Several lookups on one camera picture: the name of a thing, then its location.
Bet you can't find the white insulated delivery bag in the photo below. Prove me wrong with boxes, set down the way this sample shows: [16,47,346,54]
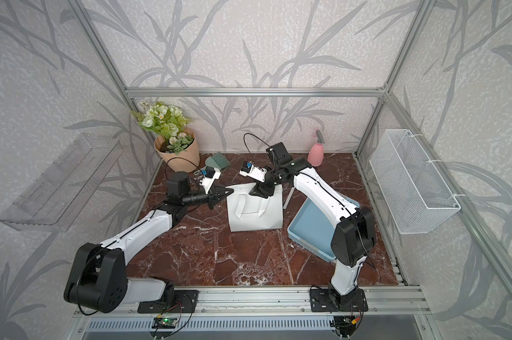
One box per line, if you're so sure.
[227,183,283,232]

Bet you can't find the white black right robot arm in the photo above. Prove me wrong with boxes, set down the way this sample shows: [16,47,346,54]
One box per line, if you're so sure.
[240,143,376,312]

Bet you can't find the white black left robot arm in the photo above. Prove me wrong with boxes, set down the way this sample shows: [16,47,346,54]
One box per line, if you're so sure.
[63,171,234,314]

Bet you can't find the pink spray bottle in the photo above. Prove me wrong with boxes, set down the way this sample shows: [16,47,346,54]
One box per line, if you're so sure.
[307,129,325,167]

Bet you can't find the white strip on table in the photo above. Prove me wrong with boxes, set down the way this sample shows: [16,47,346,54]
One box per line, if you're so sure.
[283,187,295,210]

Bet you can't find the small green hand brush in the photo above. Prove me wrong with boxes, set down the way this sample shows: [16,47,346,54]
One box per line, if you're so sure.
[205,152,230,171]

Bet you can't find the light blue plastic basket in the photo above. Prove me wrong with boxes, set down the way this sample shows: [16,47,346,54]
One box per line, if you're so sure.
[287,198,336,263]

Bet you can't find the artificial green white plant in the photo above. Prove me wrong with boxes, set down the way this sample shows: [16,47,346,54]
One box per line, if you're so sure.
[131,101,194,154]

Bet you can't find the green circuit board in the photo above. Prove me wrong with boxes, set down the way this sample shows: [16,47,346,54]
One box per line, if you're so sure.
[152,317,179,330]

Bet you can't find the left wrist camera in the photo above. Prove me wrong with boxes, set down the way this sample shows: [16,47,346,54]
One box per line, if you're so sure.
[199,166,221,194]

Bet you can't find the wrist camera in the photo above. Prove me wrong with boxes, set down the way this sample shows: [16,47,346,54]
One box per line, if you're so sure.
[239,161,267,183]
[199,166,221,194]

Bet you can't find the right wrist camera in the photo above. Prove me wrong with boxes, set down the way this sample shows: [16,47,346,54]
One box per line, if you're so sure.
[239,161,267,183]

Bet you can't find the clear plastic wall shelf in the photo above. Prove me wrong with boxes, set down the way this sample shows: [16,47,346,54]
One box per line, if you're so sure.
[0,133,123,232]

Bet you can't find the white wire mesh basket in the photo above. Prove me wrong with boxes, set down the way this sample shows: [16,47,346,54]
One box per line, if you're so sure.
[369,129,461,235]

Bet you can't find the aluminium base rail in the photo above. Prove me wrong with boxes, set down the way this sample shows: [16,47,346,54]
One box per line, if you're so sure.
[63,286,441,339]

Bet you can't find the right circuit board with wires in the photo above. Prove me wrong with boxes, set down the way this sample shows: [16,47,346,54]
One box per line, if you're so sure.
[330,316,362,332]

